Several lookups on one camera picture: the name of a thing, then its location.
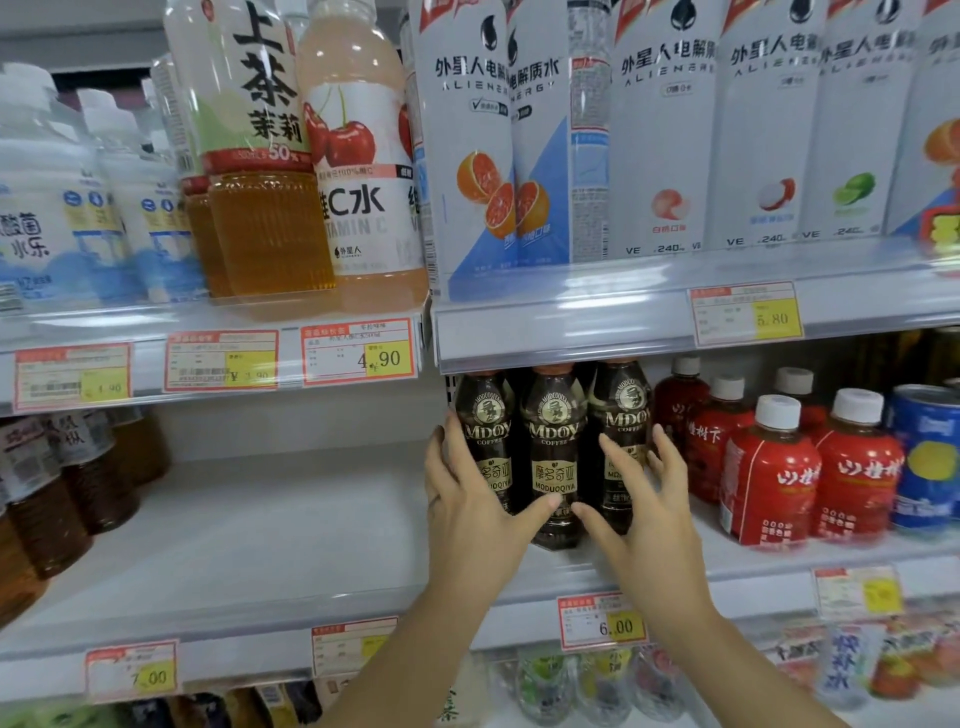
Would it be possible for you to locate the person's left hand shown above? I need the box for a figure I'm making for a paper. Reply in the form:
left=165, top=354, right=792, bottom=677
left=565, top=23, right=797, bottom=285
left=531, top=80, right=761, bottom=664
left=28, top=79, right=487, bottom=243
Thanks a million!
left=423, top=410, right=564, bottom=601

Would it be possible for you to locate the brown-capped dark coffee bottle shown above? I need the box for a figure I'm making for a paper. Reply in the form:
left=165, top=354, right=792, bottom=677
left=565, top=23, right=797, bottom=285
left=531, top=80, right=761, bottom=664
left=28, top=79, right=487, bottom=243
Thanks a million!
left=584, top=359, right=654, bottom=535
left=521, top=363, right=590, bottom=549
left=453, top=371, right=519, bottom=515

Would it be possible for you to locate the store shelving unit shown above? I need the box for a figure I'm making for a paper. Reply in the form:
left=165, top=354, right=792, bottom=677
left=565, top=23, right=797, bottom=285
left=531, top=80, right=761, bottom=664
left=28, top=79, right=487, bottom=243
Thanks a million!
left=0, top=0, right=960, bottom=728

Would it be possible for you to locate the person's left forearm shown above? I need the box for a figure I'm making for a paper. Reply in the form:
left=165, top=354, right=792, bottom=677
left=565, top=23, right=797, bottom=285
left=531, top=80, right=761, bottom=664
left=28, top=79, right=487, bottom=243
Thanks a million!
left=322, top=592, right=504, bottom=728

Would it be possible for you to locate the red bottle white cap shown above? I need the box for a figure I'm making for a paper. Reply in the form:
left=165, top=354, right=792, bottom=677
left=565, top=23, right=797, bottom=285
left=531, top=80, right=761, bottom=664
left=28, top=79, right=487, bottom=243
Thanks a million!
left=809, top=387, right=907, bottom=543
left=772, top=365, right=830, bottom=444
left=682, top=374, right=755, bottom=505
left=718, top=393, right=824, bottom=549
left=652, top=356, right=712, bottom=455

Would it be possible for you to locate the pink cherry-label drink bottle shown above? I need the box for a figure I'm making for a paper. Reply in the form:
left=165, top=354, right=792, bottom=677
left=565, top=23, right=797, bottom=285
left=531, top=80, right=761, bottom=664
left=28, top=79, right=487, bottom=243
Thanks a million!
left=296, top=0, right=430, bottom=315
left=277, top=0, right=313, bottom=46

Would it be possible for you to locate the row of tall white bottles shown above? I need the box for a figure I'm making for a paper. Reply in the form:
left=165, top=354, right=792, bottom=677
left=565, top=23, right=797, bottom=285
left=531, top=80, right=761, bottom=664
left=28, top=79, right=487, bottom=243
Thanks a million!
left=401, top=0, right=960, bottom=303

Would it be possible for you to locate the white blue drink bottle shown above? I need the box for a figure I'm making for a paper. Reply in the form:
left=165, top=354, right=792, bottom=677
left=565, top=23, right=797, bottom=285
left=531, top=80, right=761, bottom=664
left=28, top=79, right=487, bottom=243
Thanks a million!
left=813, top=622, right=886, bottom=710

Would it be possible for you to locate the clear bottle colourful label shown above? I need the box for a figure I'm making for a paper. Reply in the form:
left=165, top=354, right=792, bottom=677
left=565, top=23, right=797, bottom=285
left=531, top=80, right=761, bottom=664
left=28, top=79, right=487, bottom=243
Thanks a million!
left=575, top=646, right=635, bottom=725
left=515, top=648, right=579, bottom=725
left=633, top=643, right=688, bottom=723

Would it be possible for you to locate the person's right hand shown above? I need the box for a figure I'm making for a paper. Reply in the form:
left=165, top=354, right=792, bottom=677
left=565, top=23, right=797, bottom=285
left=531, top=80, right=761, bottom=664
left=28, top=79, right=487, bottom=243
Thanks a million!
left=571, top=423, right=718, bottom=631

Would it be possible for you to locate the row of white blue-label bottles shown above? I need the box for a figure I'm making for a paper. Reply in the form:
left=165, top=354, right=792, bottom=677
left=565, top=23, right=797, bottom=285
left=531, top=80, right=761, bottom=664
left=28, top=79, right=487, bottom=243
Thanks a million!
left=0, top=61, right=208, bottom=313

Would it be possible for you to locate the blue yellow drink can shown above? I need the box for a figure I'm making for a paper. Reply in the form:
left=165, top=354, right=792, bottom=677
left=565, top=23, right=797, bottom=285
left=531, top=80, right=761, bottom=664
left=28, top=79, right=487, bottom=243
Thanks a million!
left=888, top=383, right=960, bottom=535

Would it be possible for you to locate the red yellow price tag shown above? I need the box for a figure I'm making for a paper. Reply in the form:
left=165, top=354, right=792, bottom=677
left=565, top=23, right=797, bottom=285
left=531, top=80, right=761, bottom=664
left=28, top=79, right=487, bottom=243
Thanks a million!
left=163, top=329, right=280, bottom=393
left=813, top=563, right=905, bottom=622
left=83, top=638, right=181, bottom=704
left=556, top=592, right=650, bottom=652
left=689, top=281, right=805, bottom=348
left=311, top=616, right=399, bottom=678
left=301, top=317, right=419, bottom=388
left=13, top=343, right=135, bottom=412

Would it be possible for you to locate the yellow bottle dark label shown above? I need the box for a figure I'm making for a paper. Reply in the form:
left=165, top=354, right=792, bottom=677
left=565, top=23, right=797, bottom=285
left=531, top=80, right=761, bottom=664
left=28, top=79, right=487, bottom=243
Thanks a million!
left=179, top=693, right=234, bottom=728
left=224, top=686, right=275, bottom=728
left=258, top=680, right=324, bottom=728

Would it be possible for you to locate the row of amber tea bottles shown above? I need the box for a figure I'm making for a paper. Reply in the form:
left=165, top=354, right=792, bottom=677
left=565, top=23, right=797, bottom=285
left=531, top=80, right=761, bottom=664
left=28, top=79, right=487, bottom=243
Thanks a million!
left=0, top=408, right=172, bottom=628

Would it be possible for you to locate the person's right forearm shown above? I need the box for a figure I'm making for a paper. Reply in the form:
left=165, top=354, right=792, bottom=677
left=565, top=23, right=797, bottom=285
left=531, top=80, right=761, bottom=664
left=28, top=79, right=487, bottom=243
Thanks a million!
left=659, top=603, right=849, bottom=728

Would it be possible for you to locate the tall tea bottle red band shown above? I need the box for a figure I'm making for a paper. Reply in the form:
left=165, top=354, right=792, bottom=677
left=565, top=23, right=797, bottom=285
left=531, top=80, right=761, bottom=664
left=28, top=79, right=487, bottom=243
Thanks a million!
left=163, top=0, right=337, bottom=300
left=149, top=52, right=235, bottom=301

